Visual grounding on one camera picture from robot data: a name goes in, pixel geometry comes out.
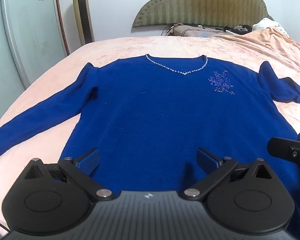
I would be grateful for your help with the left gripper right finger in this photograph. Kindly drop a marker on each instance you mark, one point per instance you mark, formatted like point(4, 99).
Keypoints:
point(218, 171)

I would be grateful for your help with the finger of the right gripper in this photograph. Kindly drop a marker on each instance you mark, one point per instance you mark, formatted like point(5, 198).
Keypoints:
point(284, 149)

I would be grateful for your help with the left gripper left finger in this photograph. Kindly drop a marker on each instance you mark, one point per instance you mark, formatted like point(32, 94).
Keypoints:
point(77, 171)

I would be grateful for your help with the blue knit sweater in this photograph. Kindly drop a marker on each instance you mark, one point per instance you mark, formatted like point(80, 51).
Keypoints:
point(147, 116)

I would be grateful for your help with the dark clothes on pillow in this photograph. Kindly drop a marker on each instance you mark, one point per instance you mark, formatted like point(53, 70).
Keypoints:
point(240, 29)

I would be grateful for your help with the orange blanket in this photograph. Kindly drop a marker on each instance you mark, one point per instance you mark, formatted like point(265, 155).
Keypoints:
point(251, 49)

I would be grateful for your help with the pink bed sheet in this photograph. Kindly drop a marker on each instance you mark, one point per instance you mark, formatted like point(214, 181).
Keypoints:
point(48, 145)

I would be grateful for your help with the white crumpled bedding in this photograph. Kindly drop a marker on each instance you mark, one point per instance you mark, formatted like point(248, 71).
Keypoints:
point(267, 23)

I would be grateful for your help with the beige patterned pillow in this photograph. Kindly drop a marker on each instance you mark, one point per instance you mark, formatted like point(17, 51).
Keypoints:
point(197, 31)

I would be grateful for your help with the white floral wardrobe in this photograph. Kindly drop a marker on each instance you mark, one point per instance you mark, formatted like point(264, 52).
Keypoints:
point(31, 42)

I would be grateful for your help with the olive padded headboard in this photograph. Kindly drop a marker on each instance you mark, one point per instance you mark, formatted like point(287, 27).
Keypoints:
point(218, 13)

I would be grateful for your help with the gold tower fan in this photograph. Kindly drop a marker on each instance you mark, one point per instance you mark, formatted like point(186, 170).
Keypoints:
point(83, 21)

